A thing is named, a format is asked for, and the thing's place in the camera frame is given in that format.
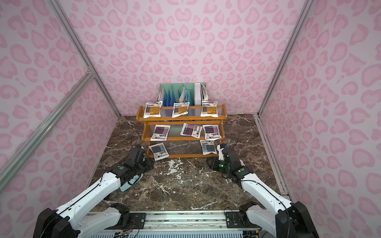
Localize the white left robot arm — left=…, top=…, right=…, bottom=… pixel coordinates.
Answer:
left=33, top=145, right=153, bottom=238

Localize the purple coffee bag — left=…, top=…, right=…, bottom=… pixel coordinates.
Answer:
left=150, top=125, right=171, bottom=141
left=180, top=123, right=202, bottom=139
left=202, top=125, right=222, bottom=141

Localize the green file organizer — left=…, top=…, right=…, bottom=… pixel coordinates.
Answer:
left=156, top=82, right=209, bottom=107

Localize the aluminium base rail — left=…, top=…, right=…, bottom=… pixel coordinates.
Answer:
left=59, top=209, right=313, bottom=238

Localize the orange wooden three-tier shelf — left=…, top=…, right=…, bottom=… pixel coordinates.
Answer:
left=136, top=104, right=228, bottom=159

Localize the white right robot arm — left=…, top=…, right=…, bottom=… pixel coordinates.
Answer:
left=210, top=143, right=319, bottom=238

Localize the blue coffee bag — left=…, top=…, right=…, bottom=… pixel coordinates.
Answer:
left=200, top=140, right=217, bottom=155
left=149, top=143, right=169, bottom=161

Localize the yellow coffee bag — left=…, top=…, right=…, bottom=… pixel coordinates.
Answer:
left=200, top=101, right=218, bottom=118
left=172, top=102, right=190, bottom=118
left=143, top=101, right=163, bottom=119

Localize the light blue calculator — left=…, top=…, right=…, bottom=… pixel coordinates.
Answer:
left=120, top=174, right=143, bottom=192

